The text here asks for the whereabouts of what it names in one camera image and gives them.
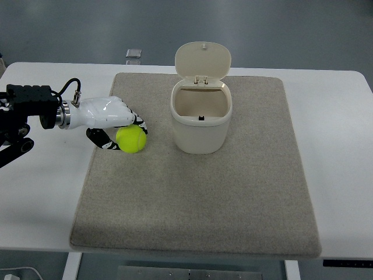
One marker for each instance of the white right table leg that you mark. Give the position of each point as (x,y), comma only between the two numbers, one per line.
(292,270)

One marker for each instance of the cream bin with open lid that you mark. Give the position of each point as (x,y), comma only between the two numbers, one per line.
(201,104)

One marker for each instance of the white left table leg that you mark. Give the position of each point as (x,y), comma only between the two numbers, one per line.
(72,266)

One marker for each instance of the yellow tennis ball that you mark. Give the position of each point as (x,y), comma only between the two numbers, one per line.
(131,139)

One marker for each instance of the white power adapter with cable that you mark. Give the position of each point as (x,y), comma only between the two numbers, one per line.
(24,272)

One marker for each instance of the white table leg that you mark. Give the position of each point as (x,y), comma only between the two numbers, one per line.
(72,266)
(292,270)

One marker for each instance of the beige felt table mat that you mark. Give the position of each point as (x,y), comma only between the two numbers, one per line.
(249,197)

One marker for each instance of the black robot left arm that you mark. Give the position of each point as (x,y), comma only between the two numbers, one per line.
(18,103)

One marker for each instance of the small clear floor plate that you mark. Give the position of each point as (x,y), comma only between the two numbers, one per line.
(133,53)

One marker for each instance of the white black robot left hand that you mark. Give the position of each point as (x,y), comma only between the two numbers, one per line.
(103,117)

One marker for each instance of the black table control panel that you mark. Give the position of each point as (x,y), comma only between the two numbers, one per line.
(348,263)

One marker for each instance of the metal table crossbar plate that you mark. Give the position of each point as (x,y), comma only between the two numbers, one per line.
(133,272)

